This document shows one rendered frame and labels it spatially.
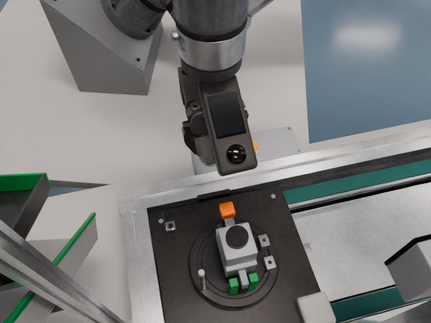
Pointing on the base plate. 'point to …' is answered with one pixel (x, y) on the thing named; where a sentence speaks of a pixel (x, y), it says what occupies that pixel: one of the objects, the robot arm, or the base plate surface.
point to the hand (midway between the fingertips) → (215, 161)
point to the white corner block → (315, 309)
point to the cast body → (237, 251)
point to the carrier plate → (179, 273)
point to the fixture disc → (208, 252)
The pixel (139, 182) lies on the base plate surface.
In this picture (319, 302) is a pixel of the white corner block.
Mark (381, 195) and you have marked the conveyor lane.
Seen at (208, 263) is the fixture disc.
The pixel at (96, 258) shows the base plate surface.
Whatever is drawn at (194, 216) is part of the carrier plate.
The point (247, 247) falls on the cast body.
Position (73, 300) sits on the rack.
